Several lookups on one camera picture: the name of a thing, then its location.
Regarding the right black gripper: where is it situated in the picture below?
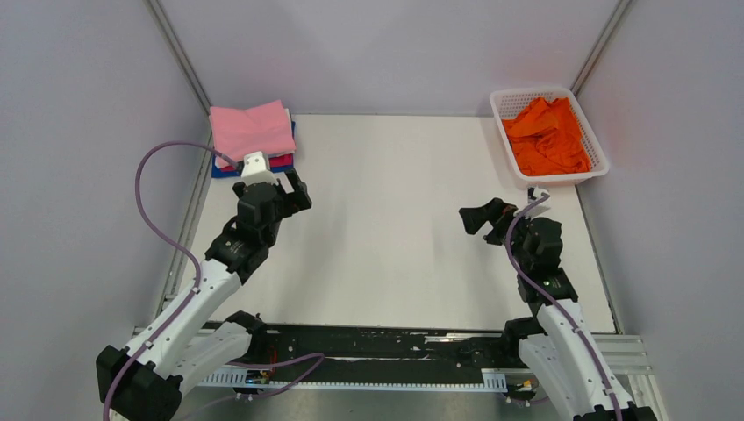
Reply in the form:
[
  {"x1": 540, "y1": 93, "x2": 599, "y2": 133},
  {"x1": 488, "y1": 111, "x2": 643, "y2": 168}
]
[{"x1": 458, "y1": 197, "x2": 535, "y2": 271}]

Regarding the orange t shirt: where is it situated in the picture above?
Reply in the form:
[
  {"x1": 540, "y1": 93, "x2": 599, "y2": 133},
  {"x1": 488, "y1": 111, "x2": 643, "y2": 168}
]
[{"x1": 502, "y1": 97, "x2": 591, "y2": 177}]

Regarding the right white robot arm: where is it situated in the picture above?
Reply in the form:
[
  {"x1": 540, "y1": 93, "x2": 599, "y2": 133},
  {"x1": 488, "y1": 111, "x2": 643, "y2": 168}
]
[{"x1": 458, "y1": 194, "x2": 656, "y2": 420}]

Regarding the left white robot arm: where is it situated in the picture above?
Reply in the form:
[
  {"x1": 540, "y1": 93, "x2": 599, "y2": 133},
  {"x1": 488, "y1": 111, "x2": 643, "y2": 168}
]
[{"x1": 96, "y1": 169, "x2": 311, "y2": 420}]

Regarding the folded magenta t shirt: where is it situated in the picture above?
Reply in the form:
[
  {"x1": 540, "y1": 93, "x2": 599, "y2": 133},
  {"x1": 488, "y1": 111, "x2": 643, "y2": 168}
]
[{"x1": 213, "y1": 153, "x2": 294, "y2": 176}]

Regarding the folded pink t shirt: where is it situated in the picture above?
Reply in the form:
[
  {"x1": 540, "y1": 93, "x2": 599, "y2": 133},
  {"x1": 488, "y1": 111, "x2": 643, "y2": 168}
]
[{"x1": 210, "y1": 100, "x2": 297, "y2": 162}]

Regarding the folded blue t shirt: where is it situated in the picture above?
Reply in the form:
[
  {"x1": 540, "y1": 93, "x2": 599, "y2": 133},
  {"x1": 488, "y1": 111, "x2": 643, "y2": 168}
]
[{"x1": 211, "y1": 120, "x2": 297, "y2": 180}]

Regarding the white plastic basket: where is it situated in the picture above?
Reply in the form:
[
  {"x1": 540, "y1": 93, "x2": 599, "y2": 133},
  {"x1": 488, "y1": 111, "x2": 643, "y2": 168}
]
[{"x1": 490, "y1": 86, "x2": 609, "y2": 188}]

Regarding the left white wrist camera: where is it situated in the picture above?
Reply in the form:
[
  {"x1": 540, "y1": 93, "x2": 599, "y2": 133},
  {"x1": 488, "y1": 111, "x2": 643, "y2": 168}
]
[{"x1": 240, "y1": 152, "x2": 277, "y2": 186}]

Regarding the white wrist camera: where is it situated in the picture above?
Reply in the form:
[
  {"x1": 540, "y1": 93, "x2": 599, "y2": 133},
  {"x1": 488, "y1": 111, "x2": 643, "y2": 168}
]
[
  {"x1": 526, "y1": 186, "x2": 550, "y2": 204},
  {"x1": 240, "y1": 152, "x2": 277, "y2": 186}
]

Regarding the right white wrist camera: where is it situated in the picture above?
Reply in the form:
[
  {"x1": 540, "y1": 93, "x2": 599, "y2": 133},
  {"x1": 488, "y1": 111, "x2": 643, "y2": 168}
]
[{"x1": 526, "y1": 186, "x2": 550, "y2": 204}]

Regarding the white slotted cable duct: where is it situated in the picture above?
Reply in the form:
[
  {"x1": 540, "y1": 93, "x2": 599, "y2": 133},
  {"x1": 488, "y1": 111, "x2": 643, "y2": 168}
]
[{"x1": 198, "y1": 367, "x2": 508, "y2": 394}]

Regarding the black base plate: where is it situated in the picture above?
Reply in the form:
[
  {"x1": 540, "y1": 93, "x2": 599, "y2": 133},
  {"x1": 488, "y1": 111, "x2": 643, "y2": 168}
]
[{"x1": 234, "y1": 318, "x2": 546, "y2": 382}]

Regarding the aluminium frame rail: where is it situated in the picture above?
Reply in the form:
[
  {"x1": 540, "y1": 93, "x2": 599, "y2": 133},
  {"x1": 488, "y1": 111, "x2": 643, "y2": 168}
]
[{"x1": 123, "y1": 325, "x2": 654, "y2": 376}]

